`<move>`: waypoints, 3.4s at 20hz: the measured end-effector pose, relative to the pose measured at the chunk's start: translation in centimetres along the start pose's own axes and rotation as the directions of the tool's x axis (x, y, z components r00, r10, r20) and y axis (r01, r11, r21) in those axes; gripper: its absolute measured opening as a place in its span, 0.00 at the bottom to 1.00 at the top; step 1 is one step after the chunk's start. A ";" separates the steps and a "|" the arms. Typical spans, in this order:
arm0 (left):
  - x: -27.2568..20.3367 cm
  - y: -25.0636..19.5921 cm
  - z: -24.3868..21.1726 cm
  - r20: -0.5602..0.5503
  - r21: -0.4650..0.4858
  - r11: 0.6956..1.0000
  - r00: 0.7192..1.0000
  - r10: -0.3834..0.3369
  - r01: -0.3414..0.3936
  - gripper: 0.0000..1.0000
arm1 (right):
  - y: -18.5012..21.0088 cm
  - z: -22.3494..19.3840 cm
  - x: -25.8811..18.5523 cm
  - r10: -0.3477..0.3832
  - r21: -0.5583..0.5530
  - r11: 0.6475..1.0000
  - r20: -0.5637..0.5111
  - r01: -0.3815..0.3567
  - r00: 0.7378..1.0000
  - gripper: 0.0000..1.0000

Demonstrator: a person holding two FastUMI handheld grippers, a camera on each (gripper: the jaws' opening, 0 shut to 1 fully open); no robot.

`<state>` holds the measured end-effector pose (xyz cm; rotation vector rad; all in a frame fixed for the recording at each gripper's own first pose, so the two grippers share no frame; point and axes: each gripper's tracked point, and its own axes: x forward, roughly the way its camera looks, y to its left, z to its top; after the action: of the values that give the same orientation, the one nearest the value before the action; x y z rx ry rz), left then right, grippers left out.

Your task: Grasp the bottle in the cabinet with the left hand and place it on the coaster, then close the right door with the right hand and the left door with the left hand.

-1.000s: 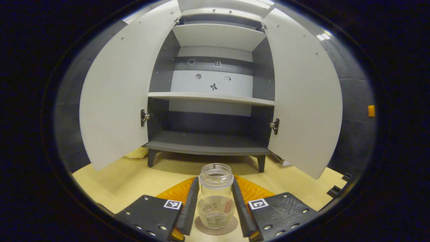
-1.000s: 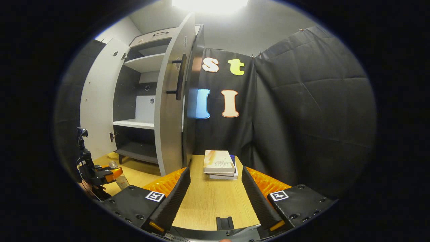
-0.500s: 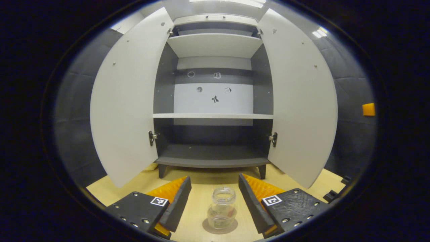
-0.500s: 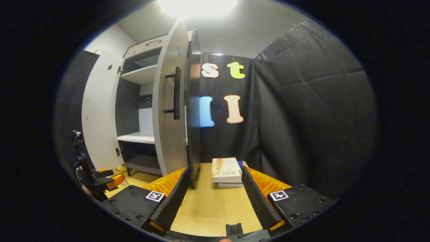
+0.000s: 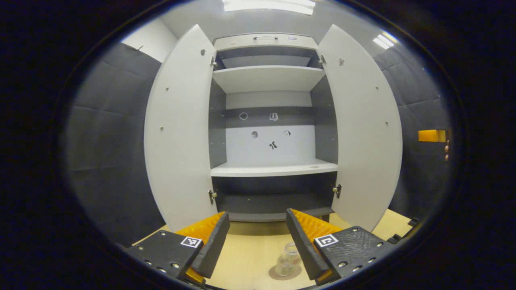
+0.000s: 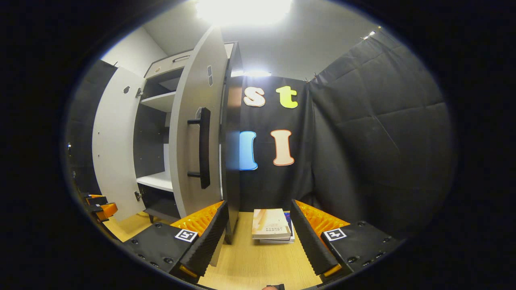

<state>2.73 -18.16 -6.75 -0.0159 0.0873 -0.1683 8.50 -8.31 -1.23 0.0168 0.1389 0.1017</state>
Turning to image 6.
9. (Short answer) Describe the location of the tan book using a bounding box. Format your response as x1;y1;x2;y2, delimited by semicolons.
252;209;291;240

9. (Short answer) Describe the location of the grey cabinet drawer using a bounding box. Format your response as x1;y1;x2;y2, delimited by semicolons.
144;50;192;79

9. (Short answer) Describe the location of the white book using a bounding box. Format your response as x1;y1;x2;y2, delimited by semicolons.
259;236;295;245

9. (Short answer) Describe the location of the black backdrop cloth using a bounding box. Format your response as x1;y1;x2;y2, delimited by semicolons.
64;30;458;242

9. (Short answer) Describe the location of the large ceiling light panel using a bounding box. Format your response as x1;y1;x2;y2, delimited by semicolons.
196;0;293;27

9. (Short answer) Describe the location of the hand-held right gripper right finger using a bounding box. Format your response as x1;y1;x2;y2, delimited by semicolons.
290;199;403;282

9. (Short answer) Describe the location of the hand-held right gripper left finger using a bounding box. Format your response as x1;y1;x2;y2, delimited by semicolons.
121;200;229;283

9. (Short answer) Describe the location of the grey cabinet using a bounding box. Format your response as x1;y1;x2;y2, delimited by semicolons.
133;41;244;244

